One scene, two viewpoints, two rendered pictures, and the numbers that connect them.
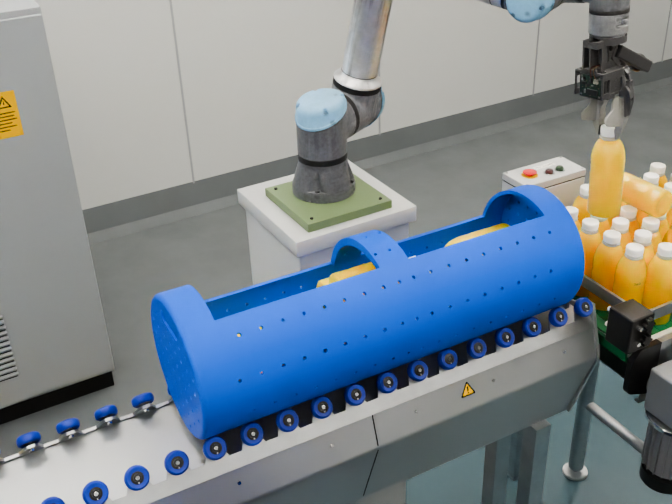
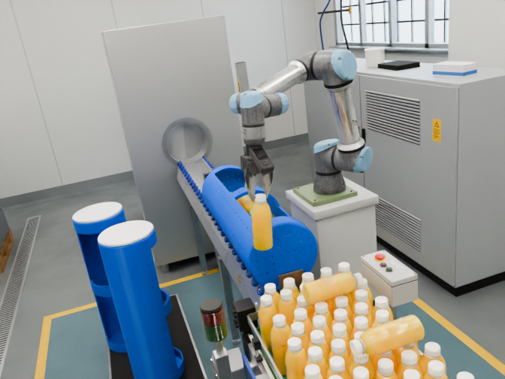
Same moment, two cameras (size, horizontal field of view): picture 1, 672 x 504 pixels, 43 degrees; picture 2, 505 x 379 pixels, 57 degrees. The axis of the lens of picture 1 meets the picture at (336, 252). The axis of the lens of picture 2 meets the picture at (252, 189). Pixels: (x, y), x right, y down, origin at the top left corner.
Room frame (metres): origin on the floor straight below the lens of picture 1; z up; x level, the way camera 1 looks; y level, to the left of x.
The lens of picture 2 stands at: (1.95, -2.04, 1.97)
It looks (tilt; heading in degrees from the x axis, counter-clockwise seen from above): 20 degrees down; 103
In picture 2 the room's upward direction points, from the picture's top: 8 degrees counter-clockwise
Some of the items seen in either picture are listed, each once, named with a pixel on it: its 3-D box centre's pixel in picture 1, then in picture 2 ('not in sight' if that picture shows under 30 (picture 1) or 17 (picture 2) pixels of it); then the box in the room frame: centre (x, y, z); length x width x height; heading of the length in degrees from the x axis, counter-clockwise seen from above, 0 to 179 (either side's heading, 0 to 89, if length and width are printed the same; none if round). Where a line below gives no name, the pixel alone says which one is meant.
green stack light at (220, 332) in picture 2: not in sight; (215, 327); (1.56, -1.02, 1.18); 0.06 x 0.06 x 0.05
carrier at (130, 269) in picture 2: not in sight; (143, 307); (0.83, -0.06, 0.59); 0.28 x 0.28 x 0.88
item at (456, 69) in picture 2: not in sight; (454, 68); (2.64, 1.19, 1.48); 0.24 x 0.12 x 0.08; 127
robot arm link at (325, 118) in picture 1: (323, 123); (328, 154); (1.86, 0.02, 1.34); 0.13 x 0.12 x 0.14; 147
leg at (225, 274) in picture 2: not in sight; (229, 301); (1.16, 0.39, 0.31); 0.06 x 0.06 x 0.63; 27
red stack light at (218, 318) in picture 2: not in sight; (213, 313); (1.56, -1.02, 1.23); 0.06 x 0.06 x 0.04
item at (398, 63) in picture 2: not in sight; (397, 65); (2.37, 1.84, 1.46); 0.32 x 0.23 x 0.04; 119
